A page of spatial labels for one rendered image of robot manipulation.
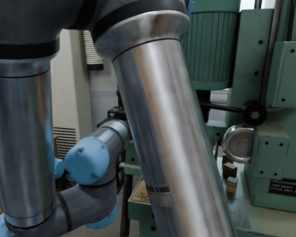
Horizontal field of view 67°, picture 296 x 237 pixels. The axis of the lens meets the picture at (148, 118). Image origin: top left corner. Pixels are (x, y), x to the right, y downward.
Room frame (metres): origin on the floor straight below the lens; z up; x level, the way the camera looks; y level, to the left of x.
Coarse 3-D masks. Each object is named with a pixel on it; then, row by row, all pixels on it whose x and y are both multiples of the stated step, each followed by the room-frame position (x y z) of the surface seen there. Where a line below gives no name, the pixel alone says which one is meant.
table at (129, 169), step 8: (128, 168) 0.72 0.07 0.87; (136, 168) 0.71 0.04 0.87; (128, 200) 0.50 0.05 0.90; (136, 200) 0.50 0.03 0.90; (128, 208) 0.50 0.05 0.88; (136, 208) 0.49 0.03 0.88; (144, 208) 0.48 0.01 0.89; (128, 216) 0.50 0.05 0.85; (136, 216) 0.49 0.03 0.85; (144, 216) 0.49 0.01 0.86; (152, 216) 0.48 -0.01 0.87
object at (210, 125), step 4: (208, 120) 0.77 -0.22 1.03; (212, 120) 0.77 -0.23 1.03; (208, 124) 0.73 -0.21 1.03; (212, 124) 0.73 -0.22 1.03; (216, 124) 0.73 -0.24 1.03; (220, 124) 0.73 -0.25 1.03; (224, 124) 0.73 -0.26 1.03; (208, 128) 0.71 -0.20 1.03; (212, 128) 0.71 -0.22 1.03; (216, 128) 0.70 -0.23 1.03; (220, 128) 0.70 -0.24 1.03; (224, 128) 0.70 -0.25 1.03; (208, 132) 0.71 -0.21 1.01; (212, 132) 0.71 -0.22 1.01; (216, 132) 0.70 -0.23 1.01; (220, 132) 0.70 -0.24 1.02; (224, 132) 0.70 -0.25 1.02; (212, 136) 0.70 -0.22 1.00; (212, 140) 0.70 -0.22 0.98; (220, 140) 0.70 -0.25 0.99; (212, 144) 0.70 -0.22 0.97; (220, 144) 0.70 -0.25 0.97
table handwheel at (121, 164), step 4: (124, 152) 0.96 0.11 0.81; (124, 156) 0.96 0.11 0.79; (116, 160) 0.83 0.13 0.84; (120, 160) 0.84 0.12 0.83; (124, 160) 0.95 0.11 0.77; (116, 164) 0.82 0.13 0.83; (120, 164) 0.82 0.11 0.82; (124, 164) 0.82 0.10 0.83; (116, 168) 0.81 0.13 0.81; (120, 168) 0.82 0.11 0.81; (116, 172) 0.81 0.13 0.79; (116, 176) 0.85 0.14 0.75; (120, 176) 0.91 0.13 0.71; (116, 180) 0.85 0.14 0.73; (120, 180) 0.89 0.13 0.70; (120, 184) 0.87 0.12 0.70; (120, 188) 0.86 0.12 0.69
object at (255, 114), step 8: (120, 96) 0.67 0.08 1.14; (200, 104) 0.61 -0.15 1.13; (208, 104) 0.60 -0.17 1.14; (216, 104) 0.60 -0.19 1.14; (248, 104) 0.57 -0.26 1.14; (256, 104) 0.56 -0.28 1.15; (240, 112) 0.58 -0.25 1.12; (248, 112) 0.56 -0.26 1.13; (256, 112) 0.55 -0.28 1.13; (264, 112) 0.55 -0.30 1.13; (248, 120) 0.56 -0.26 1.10; (256, 120) 0.55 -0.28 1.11; (264, 120) 0.55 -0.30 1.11
